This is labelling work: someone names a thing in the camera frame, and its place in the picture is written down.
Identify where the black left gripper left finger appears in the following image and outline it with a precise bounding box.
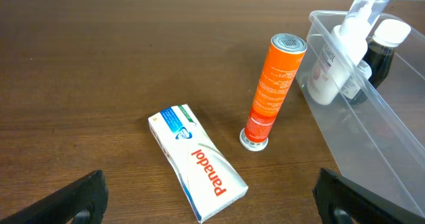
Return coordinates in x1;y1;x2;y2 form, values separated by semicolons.
1;170;108;224

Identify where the white pump bottle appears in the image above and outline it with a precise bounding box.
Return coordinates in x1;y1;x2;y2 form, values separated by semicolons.
307;0;389;105

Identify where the clear plastic container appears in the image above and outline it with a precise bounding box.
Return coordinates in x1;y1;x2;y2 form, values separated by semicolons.
305;29;424;215

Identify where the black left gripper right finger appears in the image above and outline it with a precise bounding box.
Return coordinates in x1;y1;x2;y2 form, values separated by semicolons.
312;168;424;224

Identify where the dark bottle white cap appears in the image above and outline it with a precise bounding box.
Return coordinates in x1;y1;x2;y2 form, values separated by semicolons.
357;19;411;88

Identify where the orange tablet tube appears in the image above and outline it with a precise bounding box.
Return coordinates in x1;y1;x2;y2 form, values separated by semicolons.
240;33;307;152

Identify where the white Panadol box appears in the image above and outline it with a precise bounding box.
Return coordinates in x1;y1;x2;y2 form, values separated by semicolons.
148;104;248;223

